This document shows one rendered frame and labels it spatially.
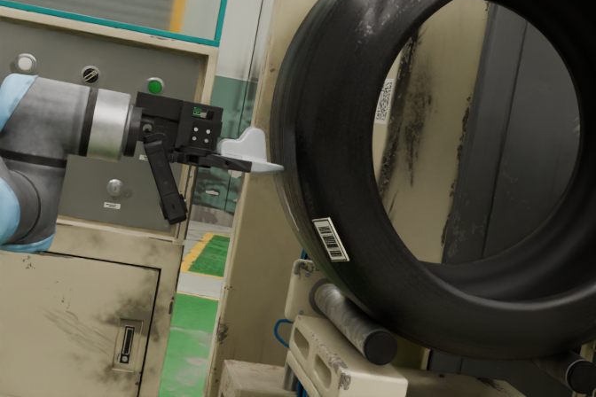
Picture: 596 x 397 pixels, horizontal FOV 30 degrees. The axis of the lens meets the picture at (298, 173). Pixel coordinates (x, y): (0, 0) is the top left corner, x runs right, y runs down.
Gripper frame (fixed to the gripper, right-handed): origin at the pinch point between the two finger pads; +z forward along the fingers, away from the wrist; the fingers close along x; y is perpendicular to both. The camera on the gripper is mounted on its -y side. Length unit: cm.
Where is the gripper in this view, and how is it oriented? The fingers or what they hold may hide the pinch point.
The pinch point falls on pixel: (274, 172)
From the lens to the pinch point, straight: 148.7
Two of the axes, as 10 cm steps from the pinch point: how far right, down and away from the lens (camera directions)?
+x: -1.7, -0.9, 9.8
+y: 1.9, -9.8, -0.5
